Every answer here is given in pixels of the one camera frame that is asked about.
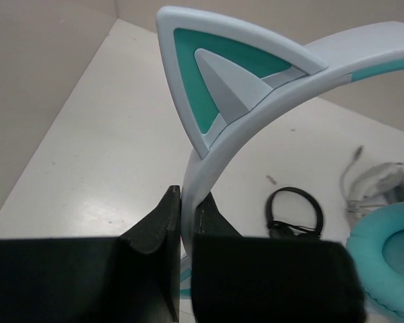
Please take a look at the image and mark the teal cat ear headphones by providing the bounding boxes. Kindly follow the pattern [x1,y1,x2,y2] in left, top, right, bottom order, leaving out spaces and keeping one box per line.
[154,5,404,323]

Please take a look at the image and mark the white grey headset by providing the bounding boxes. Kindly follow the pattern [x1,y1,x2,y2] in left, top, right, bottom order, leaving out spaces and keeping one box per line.
[339,145,404,221]

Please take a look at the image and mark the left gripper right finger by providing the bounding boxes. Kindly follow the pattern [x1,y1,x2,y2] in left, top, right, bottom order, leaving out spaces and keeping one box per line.
[191,195,367,322]

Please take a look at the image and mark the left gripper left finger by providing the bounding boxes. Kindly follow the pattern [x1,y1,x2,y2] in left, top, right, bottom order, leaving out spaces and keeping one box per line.
[0,186,181,322]

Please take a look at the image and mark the black on-ear headphones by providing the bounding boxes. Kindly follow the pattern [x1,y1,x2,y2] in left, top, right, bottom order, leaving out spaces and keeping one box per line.
[265,186,325,240]

